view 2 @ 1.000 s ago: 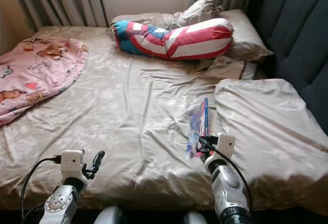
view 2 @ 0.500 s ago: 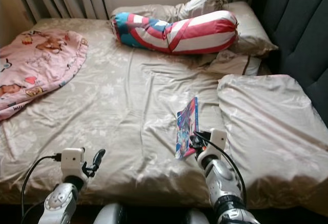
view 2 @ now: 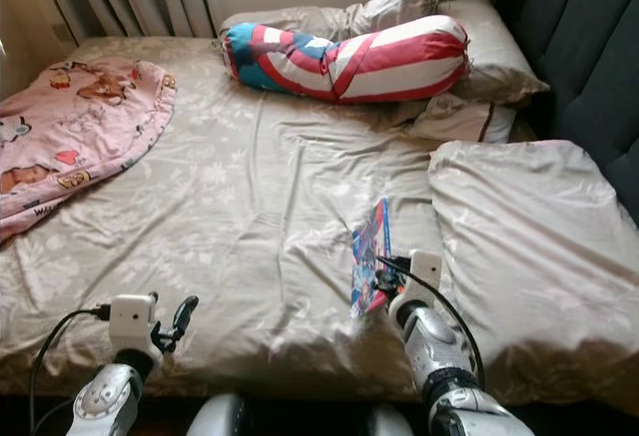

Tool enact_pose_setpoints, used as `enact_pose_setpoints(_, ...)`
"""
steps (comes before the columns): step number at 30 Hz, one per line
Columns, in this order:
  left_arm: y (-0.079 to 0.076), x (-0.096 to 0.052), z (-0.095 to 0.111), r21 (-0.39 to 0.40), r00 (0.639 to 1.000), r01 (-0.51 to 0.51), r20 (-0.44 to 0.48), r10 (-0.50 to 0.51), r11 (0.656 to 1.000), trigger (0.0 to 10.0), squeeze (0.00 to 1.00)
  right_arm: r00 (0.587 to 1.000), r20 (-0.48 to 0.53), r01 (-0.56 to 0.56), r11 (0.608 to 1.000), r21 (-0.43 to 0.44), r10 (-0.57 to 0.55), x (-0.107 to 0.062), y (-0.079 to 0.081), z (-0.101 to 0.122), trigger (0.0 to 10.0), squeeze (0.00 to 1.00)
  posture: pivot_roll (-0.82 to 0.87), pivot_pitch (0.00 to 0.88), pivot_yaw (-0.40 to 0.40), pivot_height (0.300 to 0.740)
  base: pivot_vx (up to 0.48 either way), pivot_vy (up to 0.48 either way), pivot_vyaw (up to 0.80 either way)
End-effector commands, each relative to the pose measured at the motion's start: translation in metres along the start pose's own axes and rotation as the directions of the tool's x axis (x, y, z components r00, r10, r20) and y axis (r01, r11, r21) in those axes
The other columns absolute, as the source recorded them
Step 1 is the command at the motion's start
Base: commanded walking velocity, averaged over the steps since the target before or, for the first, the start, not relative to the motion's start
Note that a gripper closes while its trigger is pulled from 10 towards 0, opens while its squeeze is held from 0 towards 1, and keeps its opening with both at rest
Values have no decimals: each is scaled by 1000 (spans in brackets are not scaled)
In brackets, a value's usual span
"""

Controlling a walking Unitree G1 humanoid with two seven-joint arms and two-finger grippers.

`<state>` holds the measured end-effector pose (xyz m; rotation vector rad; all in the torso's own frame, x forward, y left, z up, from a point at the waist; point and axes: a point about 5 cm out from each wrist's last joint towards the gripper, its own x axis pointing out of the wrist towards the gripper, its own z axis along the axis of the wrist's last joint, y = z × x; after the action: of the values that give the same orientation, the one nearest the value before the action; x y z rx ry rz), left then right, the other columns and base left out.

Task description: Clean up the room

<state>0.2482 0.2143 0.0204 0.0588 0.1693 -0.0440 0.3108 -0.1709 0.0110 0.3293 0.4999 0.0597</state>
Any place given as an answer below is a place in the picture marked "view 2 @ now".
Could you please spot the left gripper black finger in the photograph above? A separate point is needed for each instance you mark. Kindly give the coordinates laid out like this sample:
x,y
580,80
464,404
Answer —
x,y
187,310

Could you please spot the colourful anime book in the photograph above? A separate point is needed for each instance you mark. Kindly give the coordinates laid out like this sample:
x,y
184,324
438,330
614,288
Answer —
x,y
369,251

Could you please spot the pink cartoon bear blanket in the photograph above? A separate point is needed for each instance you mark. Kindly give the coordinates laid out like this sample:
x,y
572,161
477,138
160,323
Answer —
x,y
80,137

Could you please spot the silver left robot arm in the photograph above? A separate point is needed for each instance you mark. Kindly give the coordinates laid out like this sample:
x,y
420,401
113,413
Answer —
x,y
105,401

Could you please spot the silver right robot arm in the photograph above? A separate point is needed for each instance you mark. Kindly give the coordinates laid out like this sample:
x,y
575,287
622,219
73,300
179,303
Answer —
x,y
444,346

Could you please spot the grey left robot leg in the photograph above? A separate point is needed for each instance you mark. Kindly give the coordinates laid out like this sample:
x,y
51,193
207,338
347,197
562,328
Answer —
x,y
220,418

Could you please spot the grey robot leg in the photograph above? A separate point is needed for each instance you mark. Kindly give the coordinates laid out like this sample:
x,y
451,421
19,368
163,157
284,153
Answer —
x,y
220,418
389,424

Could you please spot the bed with grey floral sheet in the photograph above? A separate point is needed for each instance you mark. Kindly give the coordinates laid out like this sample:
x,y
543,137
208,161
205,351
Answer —
x,y
260,217

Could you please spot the grey right robot leg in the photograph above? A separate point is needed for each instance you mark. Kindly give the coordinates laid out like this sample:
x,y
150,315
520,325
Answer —
x,y
389,424

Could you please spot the small white trimmed pillow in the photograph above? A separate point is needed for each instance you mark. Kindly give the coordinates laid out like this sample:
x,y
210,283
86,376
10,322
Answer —
x,y
459,120

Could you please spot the red white blue shield bolster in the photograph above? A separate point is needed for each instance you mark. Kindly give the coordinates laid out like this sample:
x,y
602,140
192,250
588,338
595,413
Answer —
x,y
379,62

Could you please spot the flat grey floral pillow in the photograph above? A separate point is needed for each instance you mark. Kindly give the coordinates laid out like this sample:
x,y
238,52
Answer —
x,y
499,57

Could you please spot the crumpled grey floral pillow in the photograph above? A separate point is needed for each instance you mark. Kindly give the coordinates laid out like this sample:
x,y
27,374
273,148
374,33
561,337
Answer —
x,y
394,2

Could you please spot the dark grey padded headboard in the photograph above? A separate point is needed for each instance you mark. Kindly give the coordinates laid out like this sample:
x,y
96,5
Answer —
x,y
584,57

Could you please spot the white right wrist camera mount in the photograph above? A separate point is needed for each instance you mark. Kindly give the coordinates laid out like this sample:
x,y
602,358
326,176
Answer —
x,y
425,274

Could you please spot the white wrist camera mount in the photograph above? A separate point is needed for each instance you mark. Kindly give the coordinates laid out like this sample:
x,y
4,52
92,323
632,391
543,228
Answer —
x,y
425,274
131,318

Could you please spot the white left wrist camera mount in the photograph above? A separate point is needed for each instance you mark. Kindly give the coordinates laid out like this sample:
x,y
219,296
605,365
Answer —
x,y
131,318

